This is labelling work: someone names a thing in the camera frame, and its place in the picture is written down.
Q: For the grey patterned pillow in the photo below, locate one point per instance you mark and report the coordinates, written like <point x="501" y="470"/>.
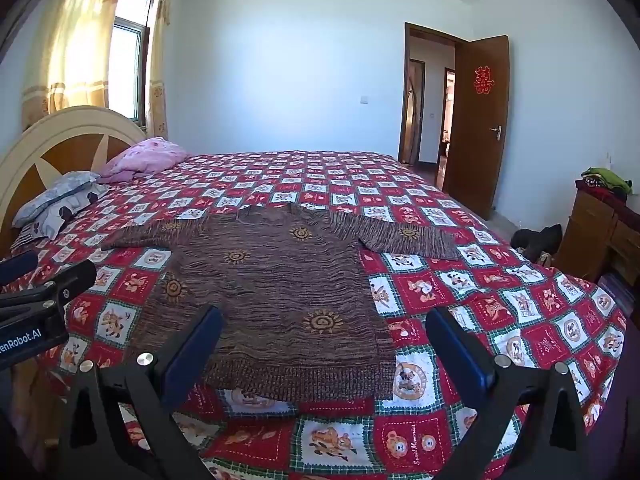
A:
<point x="48" y="213"/>

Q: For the silver door handle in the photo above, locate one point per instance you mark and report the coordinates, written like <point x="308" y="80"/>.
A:
<point x="497" y="131"/>

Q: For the window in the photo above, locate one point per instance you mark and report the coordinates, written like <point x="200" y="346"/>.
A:
<point x="127" y="61"/>

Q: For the pink pillow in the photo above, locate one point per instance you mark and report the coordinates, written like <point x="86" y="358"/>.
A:
<point x="143" y="159"/>

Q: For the cream wooden headboard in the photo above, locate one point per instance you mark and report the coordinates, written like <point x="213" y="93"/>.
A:
<point x="77" y="138"/>

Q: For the yellow curtain left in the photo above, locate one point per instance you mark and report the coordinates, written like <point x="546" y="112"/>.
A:
<point x="68" y="65"/>

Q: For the green cloth pile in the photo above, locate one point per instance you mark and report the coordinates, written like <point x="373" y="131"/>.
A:
<point x="606" y="178"/>

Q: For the red double happiness decal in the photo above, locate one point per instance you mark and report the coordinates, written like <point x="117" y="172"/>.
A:
<point x="483" y="81"/>

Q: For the red patchwork bedspread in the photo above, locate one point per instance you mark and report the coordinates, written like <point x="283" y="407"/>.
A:
<point x="534" y="315"/>

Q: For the yellow curtain right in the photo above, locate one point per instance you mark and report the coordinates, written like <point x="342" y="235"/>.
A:
<point x="156" y="113"/>

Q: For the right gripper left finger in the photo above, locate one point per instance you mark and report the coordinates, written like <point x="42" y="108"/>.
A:
<point x="118" y="421"/>

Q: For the brown knitted sweater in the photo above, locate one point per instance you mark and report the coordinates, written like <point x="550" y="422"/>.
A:
<point x="300" y="323"/>

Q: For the yellow curtain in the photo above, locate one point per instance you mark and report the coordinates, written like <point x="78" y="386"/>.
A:
<point x="68" y="65"/>
<point x="156" y="113"/>

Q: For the wooden dresser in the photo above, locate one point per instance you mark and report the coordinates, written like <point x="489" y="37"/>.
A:
<point x="601" y="237"/>

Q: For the black bag on floor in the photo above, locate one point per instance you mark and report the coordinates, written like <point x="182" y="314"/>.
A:
<point x="532" y="244"/>

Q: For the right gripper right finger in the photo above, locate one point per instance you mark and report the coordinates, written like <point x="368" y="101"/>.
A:
<point x="552" y="443"/>

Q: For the brown wooden door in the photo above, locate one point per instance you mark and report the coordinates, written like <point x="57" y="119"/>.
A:
<point x="475" y="156"/>

